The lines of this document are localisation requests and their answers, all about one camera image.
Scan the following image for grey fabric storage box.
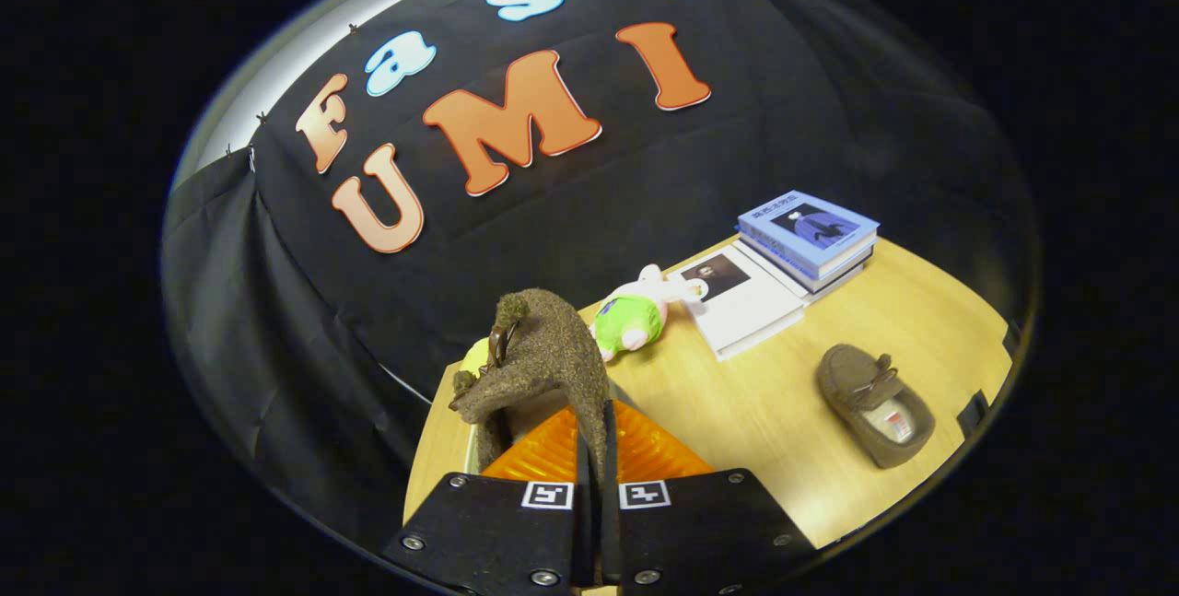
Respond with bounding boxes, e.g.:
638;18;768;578
463;375;646;477

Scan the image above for blue cover book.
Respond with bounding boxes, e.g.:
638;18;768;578
737;190;880;270

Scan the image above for brown furry slipper shoe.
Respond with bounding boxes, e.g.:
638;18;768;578
816;344;937;470
449;288;623;583

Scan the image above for pink plush toy green outfit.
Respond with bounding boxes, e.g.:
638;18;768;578
589;264;708;363

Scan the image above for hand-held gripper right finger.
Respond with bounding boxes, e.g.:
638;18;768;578
603;398;816;595

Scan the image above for yellow plush ball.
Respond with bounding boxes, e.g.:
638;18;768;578
458;336;494;376

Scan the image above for white book with dark portrait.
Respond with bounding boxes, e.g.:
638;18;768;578
665;244;808;362

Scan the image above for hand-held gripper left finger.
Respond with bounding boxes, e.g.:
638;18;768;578
382;407;595;592

